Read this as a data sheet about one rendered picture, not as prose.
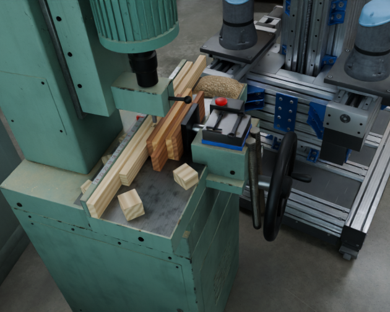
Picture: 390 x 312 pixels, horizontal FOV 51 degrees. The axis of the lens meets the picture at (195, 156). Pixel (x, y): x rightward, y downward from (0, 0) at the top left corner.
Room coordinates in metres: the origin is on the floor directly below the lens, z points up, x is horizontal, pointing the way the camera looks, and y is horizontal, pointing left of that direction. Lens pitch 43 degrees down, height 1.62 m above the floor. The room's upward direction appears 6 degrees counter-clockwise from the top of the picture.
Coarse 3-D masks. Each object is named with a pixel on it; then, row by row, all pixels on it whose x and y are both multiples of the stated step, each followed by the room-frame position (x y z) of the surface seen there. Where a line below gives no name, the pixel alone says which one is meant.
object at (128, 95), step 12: (120, 84) 0.86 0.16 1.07; (132, 84) 0.85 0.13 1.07; (156, 84) 0.84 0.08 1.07; (168, 84) 0.84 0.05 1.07; (120, 96) 0.84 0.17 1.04; (132, 96) 0.83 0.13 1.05; (144, 96) 0.82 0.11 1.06; (156, 96) 0.80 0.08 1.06; (168, 96) 0.83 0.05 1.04; (120, 108) 0.85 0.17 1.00; (132, 108) 0.83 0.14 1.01; (144, 108) 0.82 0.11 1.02; (156, 108) 0.81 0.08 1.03; (168, 108) 0.82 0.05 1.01
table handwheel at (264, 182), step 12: (288, 132) 0.77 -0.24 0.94; (288, 144) 0.71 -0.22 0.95; (288, 156) 0.68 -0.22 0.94; (276, 168) 0.65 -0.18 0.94; (288, 168) 0.81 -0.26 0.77; (264, 180) 0.72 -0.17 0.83; (276, 180) 0.63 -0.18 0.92; (288, 180) 0.70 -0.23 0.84; (276, 192) 0.61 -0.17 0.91; (288, 192) 0.68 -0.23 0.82; (276, 204) 0.59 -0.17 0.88; (264, 216) 0.59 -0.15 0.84; (276, 216) 0.59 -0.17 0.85; (264, 228) 0.58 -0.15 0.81; (276, 228) 0.65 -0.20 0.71
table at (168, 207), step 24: (240, 96) 1.00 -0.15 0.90; (144, 168) 0.73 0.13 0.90; (168, 168) 0.72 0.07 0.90; (120, 192) 0.66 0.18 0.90; (144, 192) 0.65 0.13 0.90; (168, 192) 0.65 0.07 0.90; (192, 192) 0.64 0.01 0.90; (240, 192) 0.67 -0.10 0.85; (120, 216) 0.59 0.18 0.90; (144, 216) 0.58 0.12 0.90; (168, 216) 0.57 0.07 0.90; (144, 240) 0.54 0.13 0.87; (168, 240) 0.52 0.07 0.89
